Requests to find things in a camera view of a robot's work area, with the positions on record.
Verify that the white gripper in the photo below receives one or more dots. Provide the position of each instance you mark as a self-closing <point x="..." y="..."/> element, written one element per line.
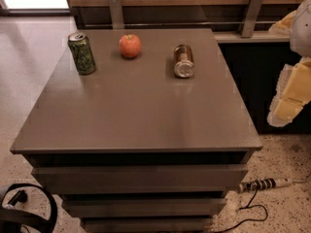
<point x="301" y="33"/>

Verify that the orange soda can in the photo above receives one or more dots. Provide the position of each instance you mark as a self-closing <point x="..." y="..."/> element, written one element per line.
<point x="184" y="66"/>

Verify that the green soda can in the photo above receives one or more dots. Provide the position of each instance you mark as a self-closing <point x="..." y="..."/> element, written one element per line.
<point x="79" y="46"/>

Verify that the white power strip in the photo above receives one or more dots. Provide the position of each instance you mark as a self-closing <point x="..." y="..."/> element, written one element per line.
<point x="264" y="184"/>

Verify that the red apple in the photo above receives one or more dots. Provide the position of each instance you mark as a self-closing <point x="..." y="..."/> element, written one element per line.
<point x="130" y="45"/>

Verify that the grey drawer cabinet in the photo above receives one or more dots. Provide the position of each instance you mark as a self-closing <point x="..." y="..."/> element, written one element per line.
<point x="134" y="148"/>

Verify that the right metal bracket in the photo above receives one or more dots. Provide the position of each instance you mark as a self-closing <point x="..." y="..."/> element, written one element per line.
<point x="250" y="18"/>

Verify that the metal bracket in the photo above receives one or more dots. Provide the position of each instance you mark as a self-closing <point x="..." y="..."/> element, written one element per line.
<point x="250" y="18"/>
<point x="116" y="14"/>

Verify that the left metal bracket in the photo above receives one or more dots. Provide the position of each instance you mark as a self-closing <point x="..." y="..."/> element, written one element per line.
<point x="116" y="14"/>

